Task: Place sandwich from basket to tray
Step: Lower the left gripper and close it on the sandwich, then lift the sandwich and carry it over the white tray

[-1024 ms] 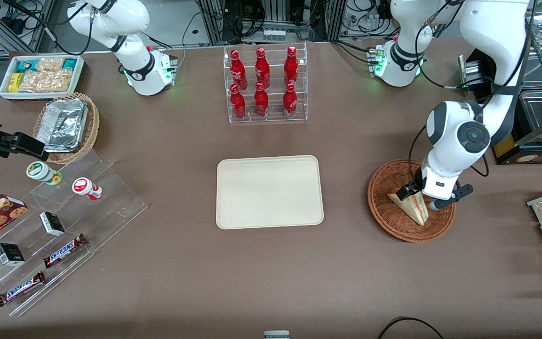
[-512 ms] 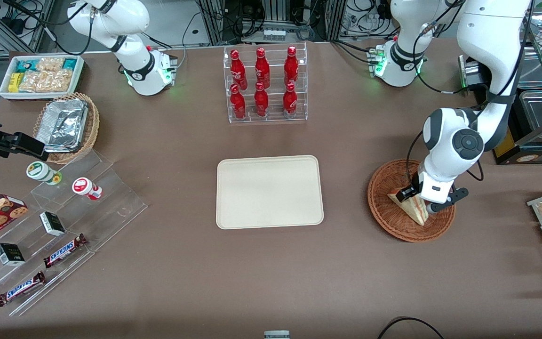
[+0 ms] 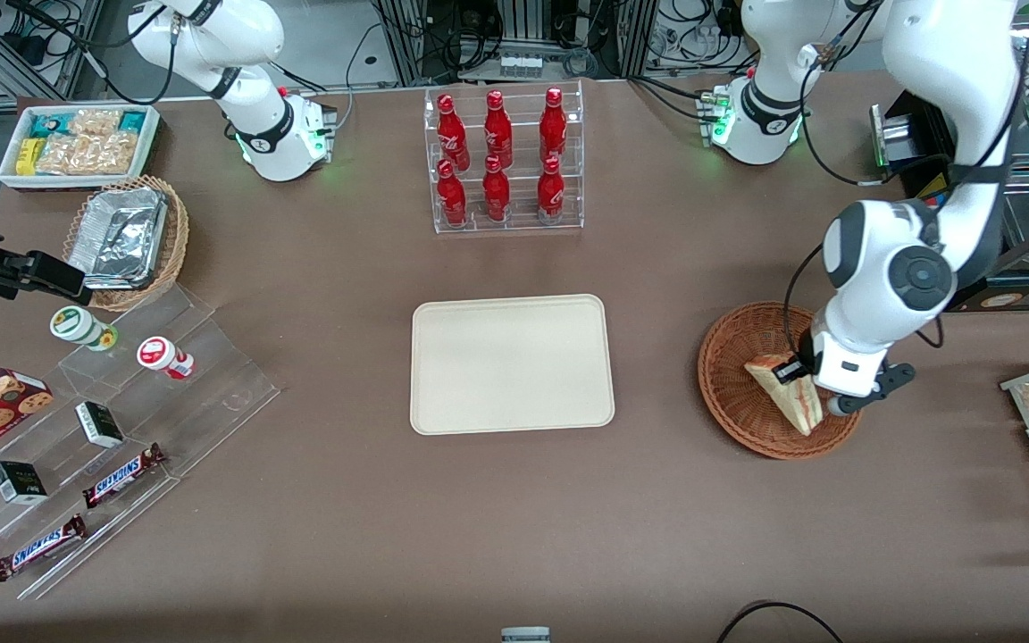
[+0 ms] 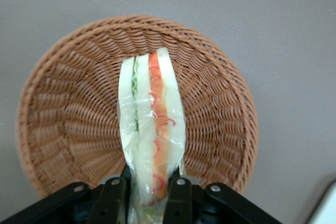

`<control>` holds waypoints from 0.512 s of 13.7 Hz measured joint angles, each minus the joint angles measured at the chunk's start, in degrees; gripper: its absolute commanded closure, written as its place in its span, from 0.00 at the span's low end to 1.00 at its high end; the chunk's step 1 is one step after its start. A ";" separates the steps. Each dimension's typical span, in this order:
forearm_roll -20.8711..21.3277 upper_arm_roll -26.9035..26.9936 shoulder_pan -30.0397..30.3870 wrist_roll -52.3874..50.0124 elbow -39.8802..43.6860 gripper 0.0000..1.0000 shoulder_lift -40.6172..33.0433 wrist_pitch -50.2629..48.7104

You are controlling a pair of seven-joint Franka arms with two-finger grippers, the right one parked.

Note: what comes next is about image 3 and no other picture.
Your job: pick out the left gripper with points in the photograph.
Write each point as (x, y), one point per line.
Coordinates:
(806, 365)

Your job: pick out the triangular sandwich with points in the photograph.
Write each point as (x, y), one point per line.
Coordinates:
(796, 411)

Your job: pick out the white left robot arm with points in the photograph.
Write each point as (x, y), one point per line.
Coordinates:
(881, 268)

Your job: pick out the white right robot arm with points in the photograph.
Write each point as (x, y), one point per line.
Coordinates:
(255, 134)

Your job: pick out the empty-weave brown wicker basket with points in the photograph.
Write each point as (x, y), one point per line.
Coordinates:
(738, 402)

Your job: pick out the aluminium foil tray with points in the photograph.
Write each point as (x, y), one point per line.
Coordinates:
(121, 237)

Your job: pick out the light wicker basket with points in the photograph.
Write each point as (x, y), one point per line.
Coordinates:
(177, 241)

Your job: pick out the cream rectangular serving tray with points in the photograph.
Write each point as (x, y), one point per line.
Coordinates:
(461, 375)

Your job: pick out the green lid yogurt cup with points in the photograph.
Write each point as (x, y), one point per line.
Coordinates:
(77, 324)

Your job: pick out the white plastic snack bin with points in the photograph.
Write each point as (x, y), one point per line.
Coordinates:
(5, 174)

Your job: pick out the small black carton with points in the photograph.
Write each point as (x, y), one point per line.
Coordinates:
(99, 424)
(19, 482)

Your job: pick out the yellow snack packet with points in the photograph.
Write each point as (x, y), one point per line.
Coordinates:
(26, 156)

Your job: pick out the red lid yogurt cup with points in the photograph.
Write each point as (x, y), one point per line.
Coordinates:
(160, 354)

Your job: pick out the clear bag of crackers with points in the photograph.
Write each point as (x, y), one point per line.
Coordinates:
(95, 122)
(90, 154)

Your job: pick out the teal snack packet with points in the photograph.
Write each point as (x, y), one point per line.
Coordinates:
(132, 121)
(48, 125)

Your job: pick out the Snickers chocolate bar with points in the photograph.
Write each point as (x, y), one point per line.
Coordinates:
(121, 476)
(39, 547)

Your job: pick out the clear acrylic stepped display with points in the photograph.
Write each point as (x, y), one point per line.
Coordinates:
(211, 384)

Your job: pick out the red soda bottle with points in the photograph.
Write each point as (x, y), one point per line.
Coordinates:
(452, 196)
(497, 125)
(497, 192)
(553, 121)
(551, 192)
(450, 129)

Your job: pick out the clear acrylic bottle rack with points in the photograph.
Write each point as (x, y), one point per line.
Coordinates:
(519, 228)

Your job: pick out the small grey device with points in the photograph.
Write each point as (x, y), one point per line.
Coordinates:
(525, 635)

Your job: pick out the white power strip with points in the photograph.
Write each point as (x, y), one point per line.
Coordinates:
(521, 66)

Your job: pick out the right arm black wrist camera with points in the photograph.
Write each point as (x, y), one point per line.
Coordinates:
(32, 272)

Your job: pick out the aluminium profile frame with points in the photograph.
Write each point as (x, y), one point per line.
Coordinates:
(407, 40)

